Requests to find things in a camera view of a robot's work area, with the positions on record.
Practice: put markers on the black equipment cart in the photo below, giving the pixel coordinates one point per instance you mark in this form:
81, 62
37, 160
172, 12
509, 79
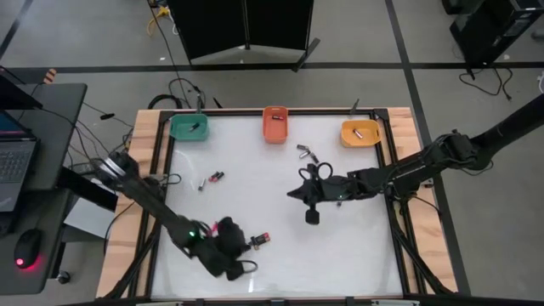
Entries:
489, 30

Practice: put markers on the silver black-end battery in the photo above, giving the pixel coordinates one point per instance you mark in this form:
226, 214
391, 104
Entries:
304, 154
202, 184

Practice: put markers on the black aluminium table frame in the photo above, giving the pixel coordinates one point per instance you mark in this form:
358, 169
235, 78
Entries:
306, 112

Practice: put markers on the small grey clamp block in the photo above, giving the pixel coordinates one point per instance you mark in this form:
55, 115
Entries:
429, 184

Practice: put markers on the grey laptop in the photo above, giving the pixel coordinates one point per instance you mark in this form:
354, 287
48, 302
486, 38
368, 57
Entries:
17, 161

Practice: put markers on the thin black angled bracket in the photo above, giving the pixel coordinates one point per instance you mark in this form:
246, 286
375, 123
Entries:
354, 106
217, 103

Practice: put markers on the black computer mouse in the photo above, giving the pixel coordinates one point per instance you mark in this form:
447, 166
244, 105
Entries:
27, 246

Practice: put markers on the black battery red end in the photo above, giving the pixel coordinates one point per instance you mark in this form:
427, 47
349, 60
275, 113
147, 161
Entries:
277, 117
219, 175
213, 177

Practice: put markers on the small white object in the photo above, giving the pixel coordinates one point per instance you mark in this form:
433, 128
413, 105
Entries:
541, 83

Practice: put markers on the black caster wheel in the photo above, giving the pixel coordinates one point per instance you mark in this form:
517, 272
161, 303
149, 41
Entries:
63, 277

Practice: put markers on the yellow plastic bin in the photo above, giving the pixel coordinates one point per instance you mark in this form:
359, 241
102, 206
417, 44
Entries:
370, 136

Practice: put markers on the black desk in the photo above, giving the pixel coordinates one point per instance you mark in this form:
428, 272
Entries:
64, 127

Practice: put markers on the black copper-end battery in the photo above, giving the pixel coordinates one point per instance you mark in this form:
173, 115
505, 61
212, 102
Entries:
358, 134
261, 241

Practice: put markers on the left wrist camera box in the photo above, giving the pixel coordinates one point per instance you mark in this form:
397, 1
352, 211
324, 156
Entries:
235, 271

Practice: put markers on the black monitor lid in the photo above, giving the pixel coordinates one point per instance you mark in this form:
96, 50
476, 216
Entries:
17, 95

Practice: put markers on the light grey box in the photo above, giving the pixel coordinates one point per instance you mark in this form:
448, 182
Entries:
89, 219

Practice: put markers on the black divider panel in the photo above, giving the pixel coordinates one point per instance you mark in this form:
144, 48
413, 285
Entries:
280, 21
212, 25

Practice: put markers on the black silver Energizer battery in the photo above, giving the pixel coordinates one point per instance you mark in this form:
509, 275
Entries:
194, 126

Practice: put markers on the black desk crossbar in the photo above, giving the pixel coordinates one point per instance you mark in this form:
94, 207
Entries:
81, 191

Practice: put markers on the teal plastic bin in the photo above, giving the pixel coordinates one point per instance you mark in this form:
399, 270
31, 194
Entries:
183, 134

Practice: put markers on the orange plastic bin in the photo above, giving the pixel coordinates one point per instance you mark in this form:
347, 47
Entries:
275, 134

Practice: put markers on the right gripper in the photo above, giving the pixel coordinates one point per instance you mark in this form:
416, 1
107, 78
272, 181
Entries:
318, 191

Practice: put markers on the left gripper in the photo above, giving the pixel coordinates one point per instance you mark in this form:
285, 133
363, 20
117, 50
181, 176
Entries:
219, 240

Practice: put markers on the silver battery MAX print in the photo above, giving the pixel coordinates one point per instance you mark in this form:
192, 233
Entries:
302, 147

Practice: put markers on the thick black upright pole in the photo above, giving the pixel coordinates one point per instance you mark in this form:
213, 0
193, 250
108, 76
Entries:
518, 123

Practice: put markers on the orange black striped marker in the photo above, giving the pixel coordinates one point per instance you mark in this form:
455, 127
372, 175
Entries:
50, 75

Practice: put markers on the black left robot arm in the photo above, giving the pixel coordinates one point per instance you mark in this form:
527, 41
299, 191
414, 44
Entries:
149, 197

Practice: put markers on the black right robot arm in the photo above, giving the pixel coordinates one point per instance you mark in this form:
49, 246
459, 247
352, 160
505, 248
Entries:
404, 172

